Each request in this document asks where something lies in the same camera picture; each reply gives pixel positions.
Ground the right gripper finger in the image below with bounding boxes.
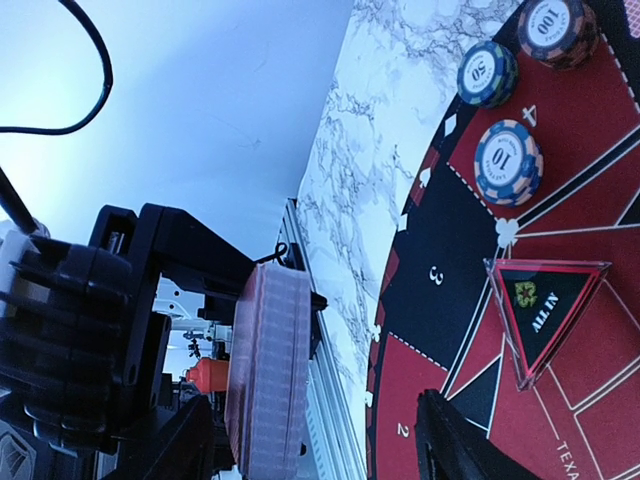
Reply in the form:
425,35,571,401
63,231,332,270
414,389,537,479

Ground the white chip seat five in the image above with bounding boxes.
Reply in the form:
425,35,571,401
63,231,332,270
517,0,599,71

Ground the round red black poker mat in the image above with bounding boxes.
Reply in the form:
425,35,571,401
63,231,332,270
366,1,639,479

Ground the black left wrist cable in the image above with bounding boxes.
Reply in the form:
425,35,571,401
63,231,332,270
0,0,114,236

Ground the aluminium front rail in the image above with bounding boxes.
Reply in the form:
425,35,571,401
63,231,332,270
279,198,369,479

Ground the dealt red playing cards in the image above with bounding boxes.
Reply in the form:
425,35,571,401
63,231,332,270
623,0,640,40

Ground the green chip seat four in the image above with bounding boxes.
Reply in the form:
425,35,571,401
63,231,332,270
457,41,519,109

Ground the small black triangle marker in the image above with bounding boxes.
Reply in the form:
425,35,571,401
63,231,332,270
483,258,612,391

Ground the red playing card deck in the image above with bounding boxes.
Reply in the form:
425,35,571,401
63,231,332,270
224,264,311,479

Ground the white chip stack seat four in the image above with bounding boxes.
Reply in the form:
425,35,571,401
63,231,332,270
474,119,544,207

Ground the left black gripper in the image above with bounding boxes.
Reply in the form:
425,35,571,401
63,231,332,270
0,202,329,480

